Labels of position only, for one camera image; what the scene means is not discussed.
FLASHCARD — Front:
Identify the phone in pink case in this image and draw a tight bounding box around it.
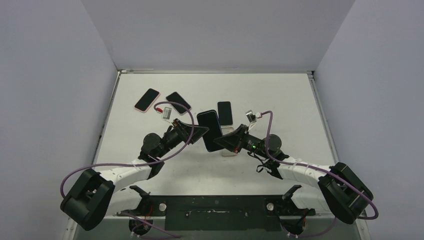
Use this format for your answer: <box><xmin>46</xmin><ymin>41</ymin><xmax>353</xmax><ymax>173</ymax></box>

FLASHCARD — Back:
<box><xmin>134</xmin><ymin>88</ymin><xmax>160</xmax><ymax>113</ymax></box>

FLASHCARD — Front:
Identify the purple cable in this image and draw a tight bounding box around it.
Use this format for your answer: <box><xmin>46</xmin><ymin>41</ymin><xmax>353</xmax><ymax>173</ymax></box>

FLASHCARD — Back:
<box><xmin>260</xmin><ymin>110</ymin><xmax>379</xmax><ymax>221</ymax></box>
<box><xmin>59</xmin><ymin>101</ymin><xmax>196</xmax><ymax>200</ymax></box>

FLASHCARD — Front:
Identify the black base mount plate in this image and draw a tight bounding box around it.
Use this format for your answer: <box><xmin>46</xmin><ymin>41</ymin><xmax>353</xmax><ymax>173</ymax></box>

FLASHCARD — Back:
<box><xmin>128</xmin><ymin>195</ymin><xmax>316</xmax><ymax>232</ymax></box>

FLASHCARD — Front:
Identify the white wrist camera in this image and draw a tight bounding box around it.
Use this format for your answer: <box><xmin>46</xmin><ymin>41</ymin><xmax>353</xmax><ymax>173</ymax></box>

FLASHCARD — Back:
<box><xmin>245</xmin><ymin>110</ymin><xmax>262</xmax><ymax>124</ymax></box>
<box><xmin>161</xmin><ymin>107</ymin><xmax>172</xmax><ymax>121</ymax></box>

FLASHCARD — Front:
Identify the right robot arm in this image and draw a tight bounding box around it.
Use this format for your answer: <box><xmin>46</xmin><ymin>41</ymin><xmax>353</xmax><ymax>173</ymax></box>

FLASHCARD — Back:
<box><xmin>214</xmin><ymin>124</ymin><xmax>374</xmax><ymax>224</ymax></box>

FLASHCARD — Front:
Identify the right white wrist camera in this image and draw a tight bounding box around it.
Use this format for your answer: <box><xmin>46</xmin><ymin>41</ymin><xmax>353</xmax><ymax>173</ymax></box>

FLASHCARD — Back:
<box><xmin>245</xmin><ymin>110</ymin><xmax>262</xmax><ymax>124</ymax></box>

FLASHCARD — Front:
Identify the aluminium table frame rail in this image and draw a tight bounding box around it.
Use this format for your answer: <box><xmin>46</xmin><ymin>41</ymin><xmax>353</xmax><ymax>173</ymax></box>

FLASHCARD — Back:
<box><xmin>116</xmin><ymin>68</ymin><xmax>314</xmax><ymax>80</ymax></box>

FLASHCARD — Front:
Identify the beige phone case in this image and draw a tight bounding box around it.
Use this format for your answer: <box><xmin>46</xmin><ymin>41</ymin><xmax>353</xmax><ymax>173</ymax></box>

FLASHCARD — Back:
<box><xmin>220</xmin><ymin>126</ymin><xmax>238</xmax><ymax>157</ymax></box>

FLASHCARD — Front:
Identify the phone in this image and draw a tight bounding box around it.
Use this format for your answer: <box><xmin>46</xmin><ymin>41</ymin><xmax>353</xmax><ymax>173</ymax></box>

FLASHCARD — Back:
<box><xmin>165</xmin><ymin>91</ymin><xmax>192</xmax><ymax>115</ymax></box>
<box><xmin>196</xmin><ymin>109</ymin><xmax>223</xmax><ymax>152</ymax></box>
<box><xmin>134</xmin><ymin>88</ymin><xmax>160</xmax><ymax>113</ymax></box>

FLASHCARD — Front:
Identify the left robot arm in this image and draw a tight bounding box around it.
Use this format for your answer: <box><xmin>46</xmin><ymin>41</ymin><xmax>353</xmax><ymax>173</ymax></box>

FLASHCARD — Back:
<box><xmin>60</xmin><ymin>119</ymin><xmax>209</xmax><ymax>231</ymax></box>

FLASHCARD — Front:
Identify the black smartphone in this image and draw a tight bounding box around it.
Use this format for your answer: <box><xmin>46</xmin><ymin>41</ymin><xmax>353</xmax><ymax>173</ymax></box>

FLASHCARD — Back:
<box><xmin>217</xmin><ymin>101</ymin><xmax>233</xmax><ymax>126</ymax></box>

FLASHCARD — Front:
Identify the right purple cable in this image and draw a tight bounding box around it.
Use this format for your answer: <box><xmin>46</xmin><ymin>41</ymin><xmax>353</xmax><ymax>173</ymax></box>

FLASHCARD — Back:
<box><xmin>260</xmin><ymin>110</ymin><xmax>379</xmax><ymax>221</ymax></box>

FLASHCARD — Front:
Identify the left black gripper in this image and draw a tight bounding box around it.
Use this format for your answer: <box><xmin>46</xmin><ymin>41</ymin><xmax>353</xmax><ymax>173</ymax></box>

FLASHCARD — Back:
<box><xmin>156</xmin><ymin>118</ymin><xmax>209</xmax><ymax>158</ymax></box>

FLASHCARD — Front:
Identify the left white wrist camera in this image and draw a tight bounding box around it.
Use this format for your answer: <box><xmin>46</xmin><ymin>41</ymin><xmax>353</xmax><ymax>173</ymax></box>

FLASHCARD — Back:
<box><xmin>161</xmin><ymin>107</ymin><xmax>172</xmax><ymax>121</ymax></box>

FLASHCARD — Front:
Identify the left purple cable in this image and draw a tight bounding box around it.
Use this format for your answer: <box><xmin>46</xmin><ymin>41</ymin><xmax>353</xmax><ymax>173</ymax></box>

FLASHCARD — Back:
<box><xmin>59</xmin><ymin>101</ymin><xmax>196</xmax><ymax>200</ymax></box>

